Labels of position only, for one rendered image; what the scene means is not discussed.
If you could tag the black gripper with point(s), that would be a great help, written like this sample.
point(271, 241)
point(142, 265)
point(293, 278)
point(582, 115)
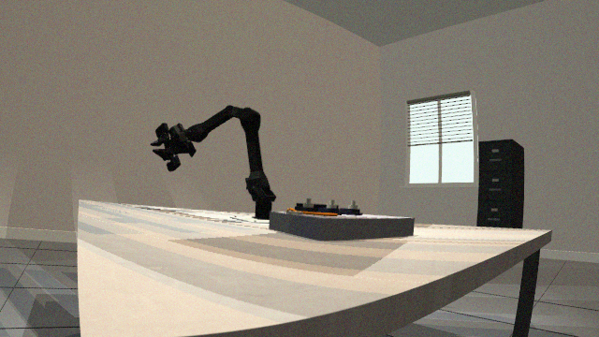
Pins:
point(167, 153)

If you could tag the black pin header strip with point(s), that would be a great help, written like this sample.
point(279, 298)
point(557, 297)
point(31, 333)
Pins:
point(315, 206)

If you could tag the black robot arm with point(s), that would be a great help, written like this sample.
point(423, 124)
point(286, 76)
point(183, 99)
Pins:
point(257, 184)

